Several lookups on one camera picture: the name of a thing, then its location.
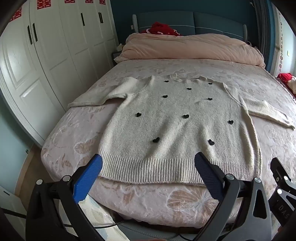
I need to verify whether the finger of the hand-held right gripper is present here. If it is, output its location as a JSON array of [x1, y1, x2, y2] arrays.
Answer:
[[270, 157, 296, 195]]

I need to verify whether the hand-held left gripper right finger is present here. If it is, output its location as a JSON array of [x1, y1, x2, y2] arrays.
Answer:
[[194, 152, 275, 241]]

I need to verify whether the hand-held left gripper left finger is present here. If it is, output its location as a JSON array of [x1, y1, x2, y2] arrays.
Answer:
[[25, 153, 107, 241]]

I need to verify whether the cream sweater with black hearts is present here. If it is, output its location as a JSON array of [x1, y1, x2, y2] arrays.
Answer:
[[68, 74, 296, 186]]

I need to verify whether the pink floral bedsheet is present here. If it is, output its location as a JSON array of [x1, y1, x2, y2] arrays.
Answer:
[[40, 58, 296, 229]]

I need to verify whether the white box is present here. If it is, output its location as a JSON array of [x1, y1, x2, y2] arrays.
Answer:
[[0, 185, 27, 241]]

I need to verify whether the red plush toy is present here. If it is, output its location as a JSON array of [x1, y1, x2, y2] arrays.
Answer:
[[277, 72, 296, 93]]

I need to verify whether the white wardrobe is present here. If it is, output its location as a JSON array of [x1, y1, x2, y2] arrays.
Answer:
[[0, 0, 120, 148]]

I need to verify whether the dark nightstand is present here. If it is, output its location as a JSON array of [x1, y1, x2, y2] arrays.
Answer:
[[112, 51, 123, 67]]

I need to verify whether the pink duvet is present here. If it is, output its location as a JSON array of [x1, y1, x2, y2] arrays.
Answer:
[[114, 32, 266, 68]]

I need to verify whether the grey curtain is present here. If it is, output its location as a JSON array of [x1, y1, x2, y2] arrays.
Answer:
[[251, 0, 281, 75]]

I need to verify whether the red cloth bundle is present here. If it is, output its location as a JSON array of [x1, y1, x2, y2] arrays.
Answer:
[[141, 22, 183, 37]]

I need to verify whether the black cable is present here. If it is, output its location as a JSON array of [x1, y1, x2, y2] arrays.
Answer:
[[0, 207, 130, 230]]

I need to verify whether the red bead string decoration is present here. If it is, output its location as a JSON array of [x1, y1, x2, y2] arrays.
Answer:
[[279, 18, 284, 70]]

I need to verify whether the blue upholstered bed frame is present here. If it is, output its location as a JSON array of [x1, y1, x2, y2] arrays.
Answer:
[[111, 11, 249, 241]]

